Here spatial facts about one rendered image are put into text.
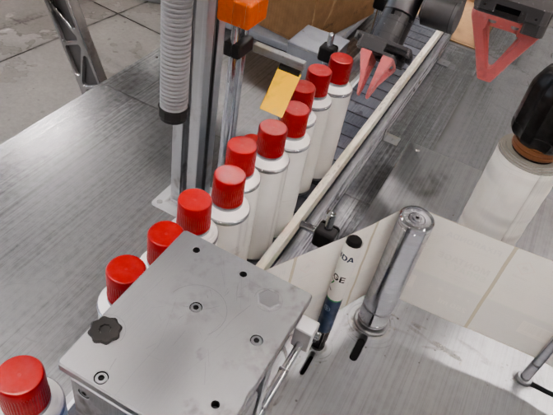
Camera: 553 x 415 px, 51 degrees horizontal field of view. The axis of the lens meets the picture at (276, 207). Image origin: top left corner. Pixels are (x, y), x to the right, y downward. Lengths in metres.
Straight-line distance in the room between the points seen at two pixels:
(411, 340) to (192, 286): 0.41
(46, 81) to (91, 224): 1.90
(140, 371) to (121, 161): 0.66
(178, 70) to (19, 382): 0.34
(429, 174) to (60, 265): 0.60
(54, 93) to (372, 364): 2.17
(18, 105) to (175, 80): 2.02
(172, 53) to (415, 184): 0.51
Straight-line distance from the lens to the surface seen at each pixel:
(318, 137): 0.82
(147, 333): 0.38
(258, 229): 0.73
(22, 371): 0.45
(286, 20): 1.35
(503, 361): 0.79
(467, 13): 1.78
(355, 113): 1.10
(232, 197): 0.58
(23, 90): 2.70
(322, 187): 0.85
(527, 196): 0.79
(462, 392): 0.74
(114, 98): 1.14
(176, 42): 0.60
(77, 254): 0.85
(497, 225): 0.82
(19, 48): 3.01
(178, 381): 0.37
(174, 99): 0.64
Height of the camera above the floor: 1.46
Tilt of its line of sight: 43 degrees down
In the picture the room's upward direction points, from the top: 12 degrees clockwise
